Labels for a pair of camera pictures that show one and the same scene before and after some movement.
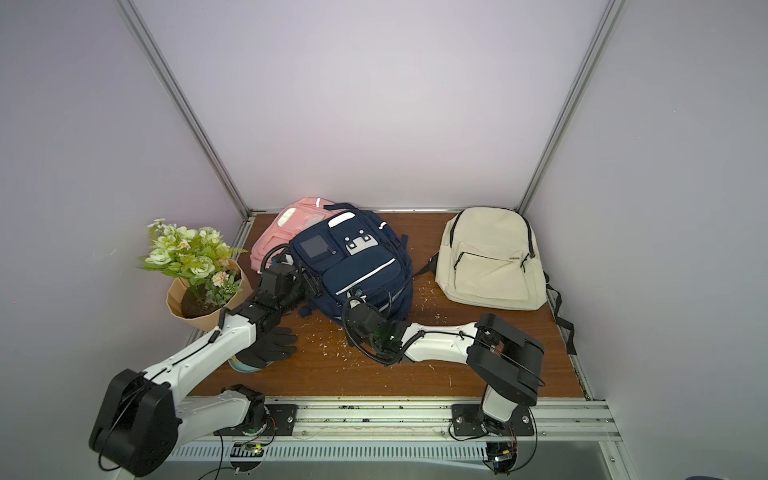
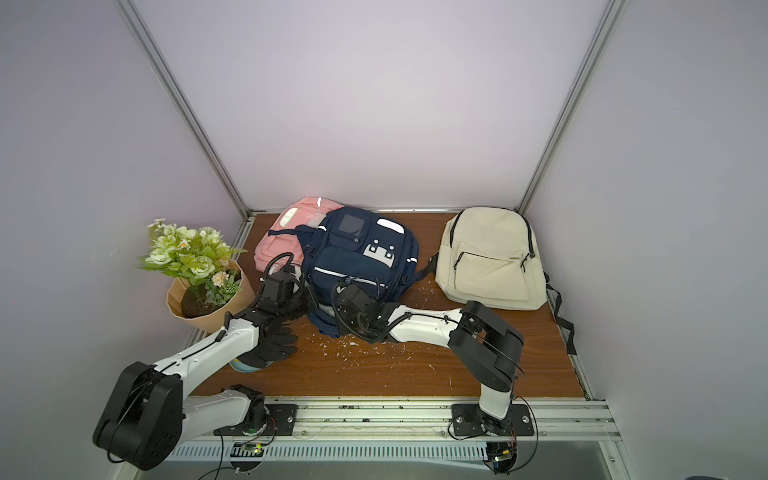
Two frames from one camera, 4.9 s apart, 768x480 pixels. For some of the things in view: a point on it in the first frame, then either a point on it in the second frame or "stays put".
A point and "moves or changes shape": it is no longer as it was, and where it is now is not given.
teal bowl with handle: (240, 367) stays put
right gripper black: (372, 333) → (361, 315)
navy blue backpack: (350, 249) moves or changes shape
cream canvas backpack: (487, 258) stays put
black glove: (270, 346) stays put
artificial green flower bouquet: (199, 255) stays put
